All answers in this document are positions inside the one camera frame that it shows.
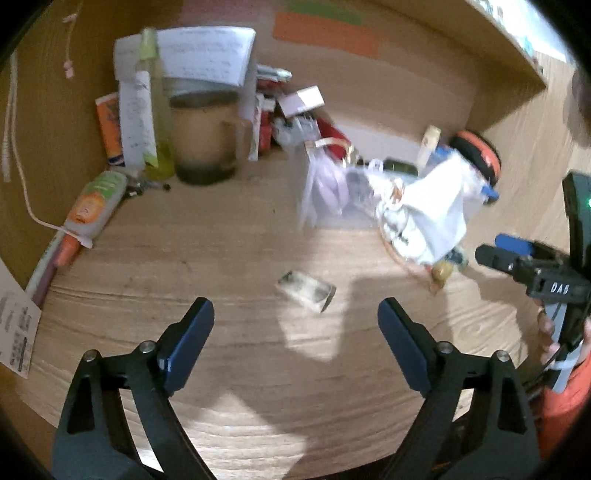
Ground pink sticky note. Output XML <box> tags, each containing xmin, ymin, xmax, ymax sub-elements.
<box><xmin>182</xmin><ymin>0</ymin><xmax>254</xmax><ymax>17</ymax></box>

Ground white small box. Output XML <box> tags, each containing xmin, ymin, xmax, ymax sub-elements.
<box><xmin>277</xmin><ymin>85</ymin><xmax>325</xmax><ymax>118</ymax></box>

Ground small labelled jar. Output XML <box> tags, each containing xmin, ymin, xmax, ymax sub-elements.
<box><xmin>276</xmin><ymin>270</ymin><xmax>337</xmax><ymax>315</ymax></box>

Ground yellowish small object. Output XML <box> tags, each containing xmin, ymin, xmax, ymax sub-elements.
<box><xmin>429</xmin><ymin>261</ymin><xmax>455</xmax><ymax>296</ymax></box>

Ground white printed card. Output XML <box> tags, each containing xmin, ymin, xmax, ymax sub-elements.
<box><xmin>0</xmin><ymin>261</ymin><xmax>43</xmax><ymax>379</ymax></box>

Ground orange sticky note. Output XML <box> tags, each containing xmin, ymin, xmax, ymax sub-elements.
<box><xmin>272</xmin><ymin>11</ymin><xmax>382</xmax><ymax>58</ymax></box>

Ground dark green bottle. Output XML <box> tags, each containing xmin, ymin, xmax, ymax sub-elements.
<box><xmin>383</xmin><ymin>158</ymin><xmax>419</xmax><ymax>176</ymax></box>

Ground small black clips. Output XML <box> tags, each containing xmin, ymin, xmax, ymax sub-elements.
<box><xmin>124</xmin><ymin>178</ymin><xmax>171</xmax><ymax>197</ymax></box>

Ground wooden shelf board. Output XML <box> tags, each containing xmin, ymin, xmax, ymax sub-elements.
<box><xmin>462</xmin><ymin>0</ymin><xmax>550</xmax><ymax>90</ymax></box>

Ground yellow green bottle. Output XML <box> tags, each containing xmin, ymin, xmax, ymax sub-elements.
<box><xmin>136</xmin><ymin>28</ymin><xmax>176</xmax><ymax>181</ymax></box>

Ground white handwritten paper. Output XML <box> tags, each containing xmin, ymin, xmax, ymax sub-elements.
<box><xmin>157</xmin><ymin>27</ymin><xmax>257</xmax><ymax>88</ymax></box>

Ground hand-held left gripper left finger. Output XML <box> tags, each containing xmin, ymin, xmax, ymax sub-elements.
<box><xmin>52</xmin><ymin>296</ymin><xmax>215</xmax><ymax>480</ymax></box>

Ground pink pen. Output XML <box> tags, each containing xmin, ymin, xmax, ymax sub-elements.
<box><xmin>24</xmin><ymin>233</ymin><xmax>79</xmax><ymax>309</ymax></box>

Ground thin cable with connector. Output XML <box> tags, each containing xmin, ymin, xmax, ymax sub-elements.
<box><xmin>61</xmin><ymin>0</ymin><xmax>85</xmax><ymax>80</ymax></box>

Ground white paper strip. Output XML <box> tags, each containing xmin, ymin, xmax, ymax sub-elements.
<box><xmin>113</xmin><ymin>37</ymin><xmax>158</xmax><ymax>167</ymax></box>

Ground cream plastic bottle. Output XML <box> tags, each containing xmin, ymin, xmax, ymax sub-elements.
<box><xmin>416</xmin><ymin>124</ymin><xmax>441</xmax><ymax>176</ymax></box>

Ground white plastic bag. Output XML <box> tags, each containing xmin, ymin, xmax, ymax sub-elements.
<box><xmin>369</xmin><ymin>152</ymin><xmax>481</xmax><ymax>266</ymax></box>

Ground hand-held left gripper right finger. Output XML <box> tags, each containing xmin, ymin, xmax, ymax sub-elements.
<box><xmin>378</xmin><ymin>298</ymin><xmax>542</xmax><ymax>480</ymax></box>

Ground orange white tube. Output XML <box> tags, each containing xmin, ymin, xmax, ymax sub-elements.
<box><xmin>64</xmin><ymin>170</ymin><xmax>129</xmax><ymax>250</ymax></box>

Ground orange small box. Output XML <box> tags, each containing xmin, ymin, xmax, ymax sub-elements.
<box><xmin>95</xmin><ymin>92</ymin><xmax>126</xmax><ymax>167</ymax></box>

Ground person's right forearm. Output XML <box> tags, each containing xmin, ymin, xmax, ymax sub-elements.
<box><xmin>538</xmin><ymin>355</ymin><xmax>591</xmax><ymax>462</ymax></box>

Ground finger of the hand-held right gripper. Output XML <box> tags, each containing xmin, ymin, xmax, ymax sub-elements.
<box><xmin>494</xmin><ymin>234</ymin><xmax>537</xmax><ymax>257</ymax></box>
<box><xmin>475</xmin><ymin>244</ymin><xmax>532</xmax><ymax>283</ymax></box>

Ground person's right hand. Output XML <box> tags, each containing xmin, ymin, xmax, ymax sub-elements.
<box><xmin>537</xmin><ymin>310</ymin><xmax>591</xmax><ymax>366</ymax></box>

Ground black orange zip case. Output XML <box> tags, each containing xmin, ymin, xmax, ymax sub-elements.
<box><xmin>450</xmin><ymin>130</ymin><xmax>502</xmax><ymax>195</ymax></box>

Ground green sticky note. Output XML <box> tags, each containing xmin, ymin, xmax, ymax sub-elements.
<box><xmin>284</xmin><ymin>0</ymin><xmax>363</xmax><ymax>27</ymax></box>

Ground translucent curved plastic sheet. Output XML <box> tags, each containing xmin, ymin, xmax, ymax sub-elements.
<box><xmin>238</xmin><ymin>78</ymin><xmax>262</xmax><ymax>162</ymax></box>

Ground dark blurred object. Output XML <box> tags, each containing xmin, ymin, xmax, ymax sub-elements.
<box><xmin>563</xmin><ymin>60</ymin><xmax>591</xmax><ymax>148</ymax></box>

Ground white charging cable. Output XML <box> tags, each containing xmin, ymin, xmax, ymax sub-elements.
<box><xmin>2</xmin><ymin>48</ymin><xmax>93</xmax><ymax>250</ymax></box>

